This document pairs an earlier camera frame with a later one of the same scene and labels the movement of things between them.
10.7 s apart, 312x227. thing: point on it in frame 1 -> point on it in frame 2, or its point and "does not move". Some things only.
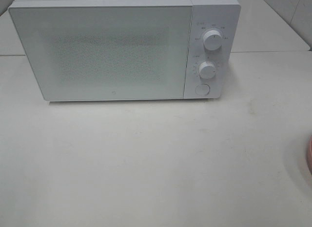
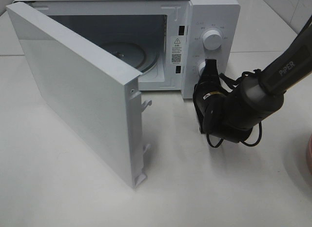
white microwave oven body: (130, 46) does not move
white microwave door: (106, 51) -> (92, 98)
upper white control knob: (212, 40) does not move
